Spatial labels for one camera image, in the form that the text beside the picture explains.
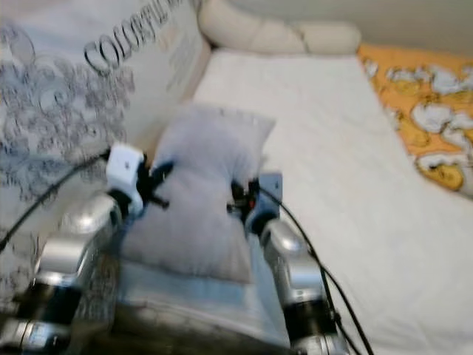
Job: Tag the small grey pillow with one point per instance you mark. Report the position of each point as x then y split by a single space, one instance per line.
207 170

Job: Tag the yellow cartoon egg quilt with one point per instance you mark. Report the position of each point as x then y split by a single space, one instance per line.
429 111

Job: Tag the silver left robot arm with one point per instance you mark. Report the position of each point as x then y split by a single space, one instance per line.
77 244

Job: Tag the white mattress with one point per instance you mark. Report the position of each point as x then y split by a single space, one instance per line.
355 222

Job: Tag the large grey patterned cushion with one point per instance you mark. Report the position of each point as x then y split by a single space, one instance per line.
74 74

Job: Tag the beige bolster pillow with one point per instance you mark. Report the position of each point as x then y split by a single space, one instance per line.
281 33

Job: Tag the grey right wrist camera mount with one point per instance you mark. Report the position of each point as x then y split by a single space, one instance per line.
268 200

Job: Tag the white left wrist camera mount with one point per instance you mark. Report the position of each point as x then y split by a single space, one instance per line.
124 164

